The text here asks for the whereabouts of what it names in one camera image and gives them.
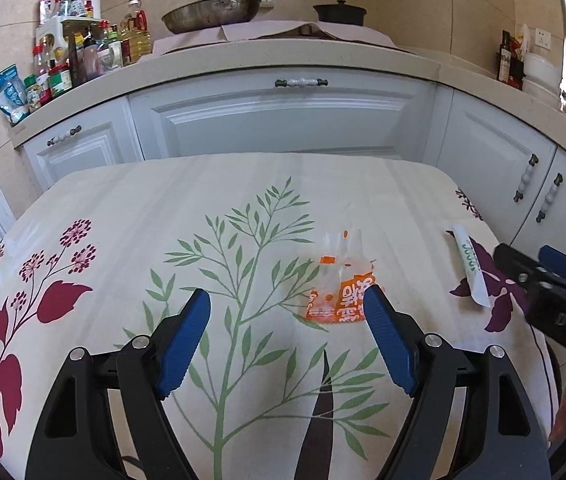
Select beige kitchen countertop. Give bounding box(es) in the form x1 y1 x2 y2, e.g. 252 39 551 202
10 42 566 171

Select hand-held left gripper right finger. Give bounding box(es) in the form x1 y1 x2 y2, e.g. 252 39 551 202
363 282 552 480

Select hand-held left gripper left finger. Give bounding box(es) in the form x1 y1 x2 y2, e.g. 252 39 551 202
25 287 212 480

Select narrow white cabinet door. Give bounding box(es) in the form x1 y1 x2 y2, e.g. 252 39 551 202
22 95 144 193

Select floral printed tablecloth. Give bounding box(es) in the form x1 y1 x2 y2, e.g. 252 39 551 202
0 152 564 480

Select pale stove cover cloth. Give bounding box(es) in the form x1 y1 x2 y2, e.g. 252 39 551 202
152 19 394 56

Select red seasoning packets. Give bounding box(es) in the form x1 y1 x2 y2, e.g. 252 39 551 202
509 35 526 90

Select cluster of condiment bottles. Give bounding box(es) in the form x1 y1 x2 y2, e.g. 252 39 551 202
23 0 152 111

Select dark glass bottle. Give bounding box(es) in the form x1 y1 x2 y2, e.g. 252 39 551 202
498 30 512 83

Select white spice rack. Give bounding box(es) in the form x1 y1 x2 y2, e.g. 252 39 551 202
35 16 108 58

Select yellow cooking oil bottle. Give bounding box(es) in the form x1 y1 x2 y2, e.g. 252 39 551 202
120 0 152 63

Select clear orange printed plastic bag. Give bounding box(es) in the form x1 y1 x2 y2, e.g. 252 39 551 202
305 227 381 326

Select stack of white bowls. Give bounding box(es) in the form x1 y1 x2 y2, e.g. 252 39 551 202
522 52 564 96

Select black lidded pot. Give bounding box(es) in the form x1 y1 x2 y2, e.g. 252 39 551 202
312 0 368 26

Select white green sachet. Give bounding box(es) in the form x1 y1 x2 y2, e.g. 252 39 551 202
445 224 491 308

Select wide white cabinet door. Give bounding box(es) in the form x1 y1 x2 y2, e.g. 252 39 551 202
128 77 438 161

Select blue plastic pouch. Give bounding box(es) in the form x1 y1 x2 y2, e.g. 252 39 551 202
0 64 31 125

